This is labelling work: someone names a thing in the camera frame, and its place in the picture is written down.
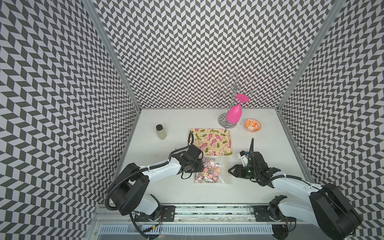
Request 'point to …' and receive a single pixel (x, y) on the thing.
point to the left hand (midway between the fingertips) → (200, 168)
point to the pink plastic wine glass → (234, 113)
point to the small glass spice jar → (161, 132)
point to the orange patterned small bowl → (252, 125)
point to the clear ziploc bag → (225, 177)
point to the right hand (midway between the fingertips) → (231, 174)
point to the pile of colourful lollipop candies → (211, 171)
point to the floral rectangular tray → (213, 141)
